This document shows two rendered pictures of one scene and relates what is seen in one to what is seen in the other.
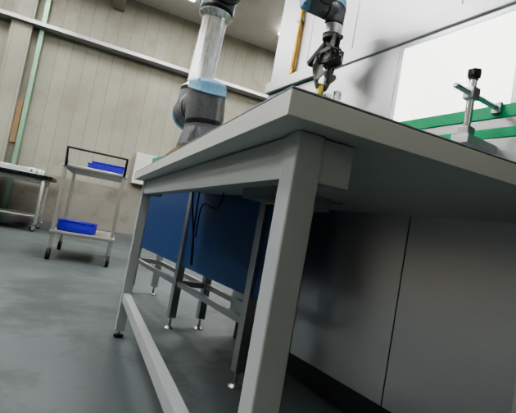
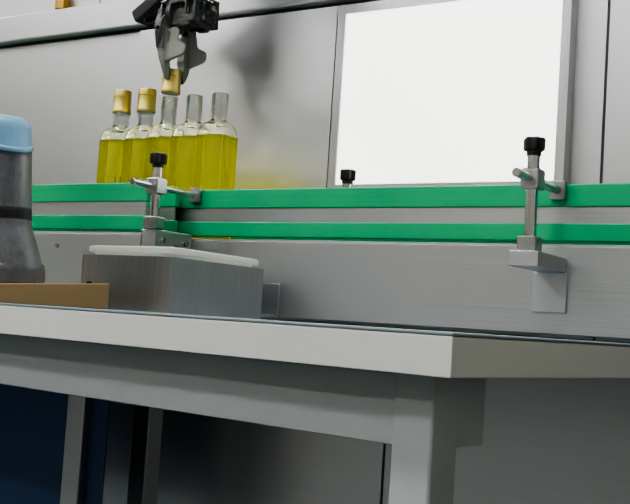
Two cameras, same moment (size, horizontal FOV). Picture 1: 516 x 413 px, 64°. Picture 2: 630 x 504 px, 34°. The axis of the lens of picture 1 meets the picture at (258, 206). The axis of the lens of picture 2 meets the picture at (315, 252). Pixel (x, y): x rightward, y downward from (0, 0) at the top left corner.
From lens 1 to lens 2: 0.50 m
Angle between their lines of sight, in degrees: 27
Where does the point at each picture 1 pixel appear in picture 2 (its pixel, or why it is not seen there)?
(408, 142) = (560, 365)
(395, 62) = (329, 38)
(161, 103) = not seen: outside the picture
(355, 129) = (512, 370)
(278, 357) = not seen: outside the picture
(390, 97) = (326, 109)
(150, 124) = not seen: outside the picture
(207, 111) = (6, 191)
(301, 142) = (436, 394)
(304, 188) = (443, 463)
